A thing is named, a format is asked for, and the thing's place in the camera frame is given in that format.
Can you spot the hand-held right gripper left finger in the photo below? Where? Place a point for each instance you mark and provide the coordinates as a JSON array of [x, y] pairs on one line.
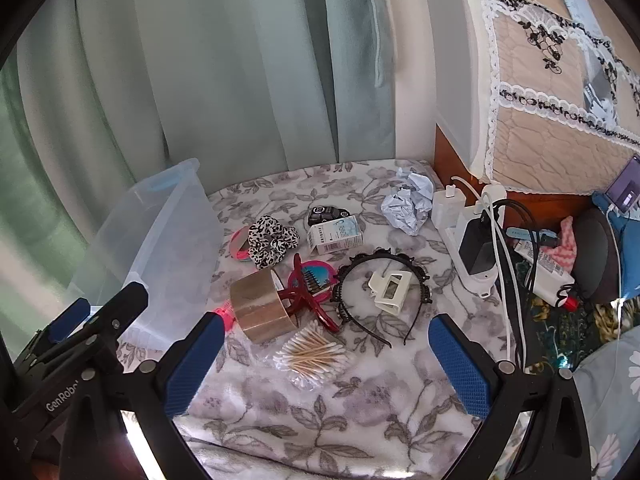
[[197, 360]]

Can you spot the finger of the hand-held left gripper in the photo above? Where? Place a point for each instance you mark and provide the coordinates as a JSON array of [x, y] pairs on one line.
[[125, 302], [67, 319]]

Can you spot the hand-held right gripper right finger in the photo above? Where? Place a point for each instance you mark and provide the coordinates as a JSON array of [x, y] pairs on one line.
[[460, 370]]

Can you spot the clear plastic container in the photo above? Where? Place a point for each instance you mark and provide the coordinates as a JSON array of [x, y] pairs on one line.
[[165, 240]]

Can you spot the cream hair claw clip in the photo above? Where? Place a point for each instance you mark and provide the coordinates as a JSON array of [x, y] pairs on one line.
[[385, 305]]

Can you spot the red hair claw clip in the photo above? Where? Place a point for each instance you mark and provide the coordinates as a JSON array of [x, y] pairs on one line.
[[320, 310]]

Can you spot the black toothed headband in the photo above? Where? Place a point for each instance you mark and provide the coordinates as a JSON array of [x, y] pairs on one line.
[[387, 255]]

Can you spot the leopard print scrunchie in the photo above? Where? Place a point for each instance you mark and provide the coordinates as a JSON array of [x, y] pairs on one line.
[[272, 240]]

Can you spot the pink round picture mirror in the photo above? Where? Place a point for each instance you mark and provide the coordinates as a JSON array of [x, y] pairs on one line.
[[317, 277]]

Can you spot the bright pink plastic piece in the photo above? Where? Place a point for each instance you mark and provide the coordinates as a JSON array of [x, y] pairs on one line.
[[225, 316]]

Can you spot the brown tape roll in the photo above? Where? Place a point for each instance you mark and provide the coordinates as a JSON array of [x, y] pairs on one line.
[[260, 310]]

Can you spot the white power strip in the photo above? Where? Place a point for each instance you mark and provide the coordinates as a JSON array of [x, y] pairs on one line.
[[480, 282]]

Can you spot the bag of cotton swabs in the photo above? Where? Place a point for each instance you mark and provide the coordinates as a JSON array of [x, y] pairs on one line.
[[312, 355]]

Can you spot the pink round plastic case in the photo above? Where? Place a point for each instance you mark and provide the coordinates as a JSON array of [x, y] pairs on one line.
[[240, 251]]

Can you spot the grey floral blanket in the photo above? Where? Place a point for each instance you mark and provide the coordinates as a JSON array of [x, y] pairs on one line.
[[350, 410]]

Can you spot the dark floral cloth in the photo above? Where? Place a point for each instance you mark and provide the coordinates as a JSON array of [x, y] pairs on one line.
[[575, 330]]

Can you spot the black charger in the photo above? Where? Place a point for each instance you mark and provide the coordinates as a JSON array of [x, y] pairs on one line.
[[477, 247]]

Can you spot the white lotion tube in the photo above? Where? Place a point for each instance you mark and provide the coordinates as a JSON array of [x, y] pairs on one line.
[[547, 272]]

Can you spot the teal slim case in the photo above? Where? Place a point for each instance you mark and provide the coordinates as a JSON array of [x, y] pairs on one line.
[[530, 233]]

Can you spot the pale blue floral pillow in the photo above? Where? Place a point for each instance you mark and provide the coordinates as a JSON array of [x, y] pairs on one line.
[[610, 410]]

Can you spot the white square charger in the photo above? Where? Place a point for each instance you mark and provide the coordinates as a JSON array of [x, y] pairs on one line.
[[447, 207]]

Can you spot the pink knitted cloth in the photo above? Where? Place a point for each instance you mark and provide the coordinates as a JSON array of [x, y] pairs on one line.
[[565, 240]]

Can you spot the dark round object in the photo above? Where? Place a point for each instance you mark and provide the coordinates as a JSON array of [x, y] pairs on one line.
[[597, 255]]

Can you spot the small white blue box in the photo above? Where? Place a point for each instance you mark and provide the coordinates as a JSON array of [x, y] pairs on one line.
[[332, 235]]

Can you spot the black toy car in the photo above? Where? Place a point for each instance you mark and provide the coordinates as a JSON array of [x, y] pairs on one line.
[[322, 214]]

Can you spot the blue cloth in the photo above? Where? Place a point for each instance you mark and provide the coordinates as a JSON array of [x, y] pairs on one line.
[[630, 250]]

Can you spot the smartphone with purple screen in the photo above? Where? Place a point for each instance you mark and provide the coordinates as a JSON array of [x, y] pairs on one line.
[[625, 185]]

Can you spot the pale green curtain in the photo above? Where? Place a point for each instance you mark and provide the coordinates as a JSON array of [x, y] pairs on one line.
[[200, 60]]

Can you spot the beige quilted lace cover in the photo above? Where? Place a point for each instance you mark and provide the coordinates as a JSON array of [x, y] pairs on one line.
[[540, 125]]

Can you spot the white mattress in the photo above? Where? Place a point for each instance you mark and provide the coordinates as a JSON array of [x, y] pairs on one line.
[[462, 100]]

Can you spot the clear plastic bag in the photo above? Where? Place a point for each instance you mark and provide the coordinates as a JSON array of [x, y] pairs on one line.
[[600, 90]]

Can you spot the white paper sheet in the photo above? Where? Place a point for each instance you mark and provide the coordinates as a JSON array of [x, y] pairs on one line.
[[582, 12]]

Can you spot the brown wooden bed frame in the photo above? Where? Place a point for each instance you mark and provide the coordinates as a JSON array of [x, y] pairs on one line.
[[530, 205]]

